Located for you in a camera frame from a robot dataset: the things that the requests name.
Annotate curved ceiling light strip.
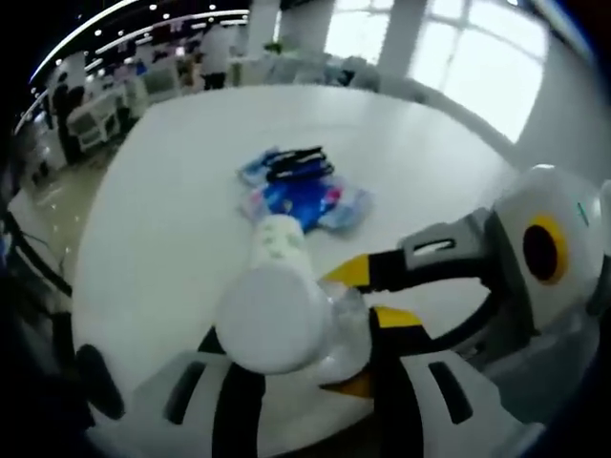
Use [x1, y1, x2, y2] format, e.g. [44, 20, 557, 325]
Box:
[28, 0, 144, 88]

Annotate large window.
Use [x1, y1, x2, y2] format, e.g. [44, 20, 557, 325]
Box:
[409, 0, 551, 144]

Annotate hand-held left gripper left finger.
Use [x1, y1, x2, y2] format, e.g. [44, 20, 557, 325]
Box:
[128, 328, 267, 458]

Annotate narrow window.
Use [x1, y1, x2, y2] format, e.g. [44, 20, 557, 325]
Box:
[324, 0, 398, 67]

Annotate clear bottle with red label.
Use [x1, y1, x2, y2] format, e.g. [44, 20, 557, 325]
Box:
[314, 279, 377, 387]

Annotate blue packet with pink print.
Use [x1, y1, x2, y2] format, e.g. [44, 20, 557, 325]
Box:
[240, 178, 377, 236]

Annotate white paper cup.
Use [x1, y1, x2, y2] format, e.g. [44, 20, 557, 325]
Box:
[217, 213, 333, 374]

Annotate black metal frame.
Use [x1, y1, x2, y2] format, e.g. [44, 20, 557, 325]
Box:
[0, 204, 74, 298]

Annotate black cable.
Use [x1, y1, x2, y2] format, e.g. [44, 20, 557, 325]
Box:
[263, 144, 336, 181]

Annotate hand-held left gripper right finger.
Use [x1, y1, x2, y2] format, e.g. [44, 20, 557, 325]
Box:
[366, 303, 526, 458]

